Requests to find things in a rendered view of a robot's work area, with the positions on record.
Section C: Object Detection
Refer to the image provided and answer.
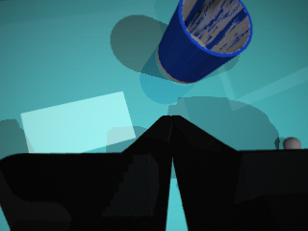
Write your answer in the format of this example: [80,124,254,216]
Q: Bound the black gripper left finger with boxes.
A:
[0,115,172,231]

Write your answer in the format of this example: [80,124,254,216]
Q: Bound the blue cup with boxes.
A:
[157,0,253,84]

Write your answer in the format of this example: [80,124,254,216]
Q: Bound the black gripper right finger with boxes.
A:
[171,115,308,231]

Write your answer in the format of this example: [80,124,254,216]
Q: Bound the grey ball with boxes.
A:
[284,137,301,149]

